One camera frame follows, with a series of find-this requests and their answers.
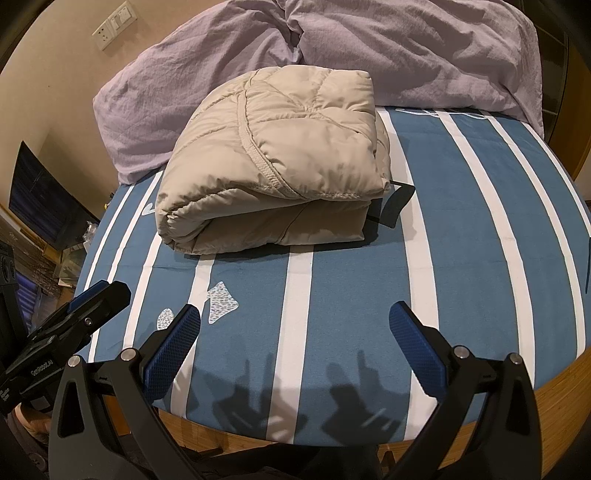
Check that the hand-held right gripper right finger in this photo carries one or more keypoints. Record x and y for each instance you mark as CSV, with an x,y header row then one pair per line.
x,y
415,344

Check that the dark glass wooden door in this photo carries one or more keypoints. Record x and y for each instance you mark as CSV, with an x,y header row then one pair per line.
x,y
565,69

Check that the beige puffer jacket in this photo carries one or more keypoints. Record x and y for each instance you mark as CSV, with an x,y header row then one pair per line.
x,y
277,161

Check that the black flat screen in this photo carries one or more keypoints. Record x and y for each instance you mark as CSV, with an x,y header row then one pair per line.
x,y
51,198

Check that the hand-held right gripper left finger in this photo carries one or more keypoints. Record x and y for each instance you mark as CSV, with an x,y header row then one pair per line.
x,y
173,346

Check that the purple duvet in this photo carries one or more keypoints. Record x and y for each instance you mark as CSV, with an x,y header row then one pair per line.
x,y
194,78

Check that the cluttered glass side table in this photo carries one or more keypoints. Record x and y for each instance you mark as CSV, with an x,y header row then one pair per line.
x,y
55,272

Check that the blue striped bed sheet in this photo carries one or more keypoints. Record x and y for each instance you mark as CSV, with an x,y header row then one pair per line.
x,y
351,300

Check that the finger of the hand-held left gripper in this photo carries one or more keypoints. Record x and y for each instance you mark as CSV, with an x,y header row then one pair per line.
x,y
99,302

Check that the person's left hand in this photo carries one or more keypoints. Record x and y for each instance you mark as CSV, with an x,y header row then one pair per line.
x,y
32,422

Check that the white wall switch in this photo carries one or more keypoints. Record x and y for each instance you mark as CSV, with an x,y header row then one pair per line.
x,y
122,16

